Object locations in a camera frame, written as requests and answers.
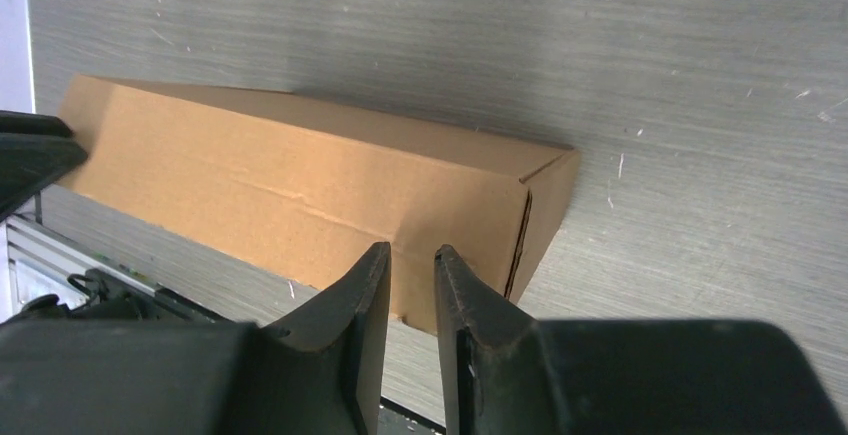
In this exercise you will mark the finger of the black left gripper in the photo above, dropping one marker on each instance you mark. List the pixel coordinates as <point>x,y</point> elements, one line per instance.
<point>36,151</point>

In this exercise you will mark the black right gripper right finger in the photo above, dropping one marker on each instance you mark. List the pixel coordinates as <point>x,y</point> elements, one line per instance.
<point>506,372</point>

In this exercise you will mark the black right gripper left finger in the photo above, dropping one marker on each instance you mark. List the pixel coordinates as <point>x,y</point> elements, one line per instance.
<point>199,379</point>

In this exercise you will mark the brown cardboard box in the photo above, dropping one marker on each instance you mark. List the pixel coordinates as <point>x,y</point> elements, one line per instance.
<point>302,187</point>

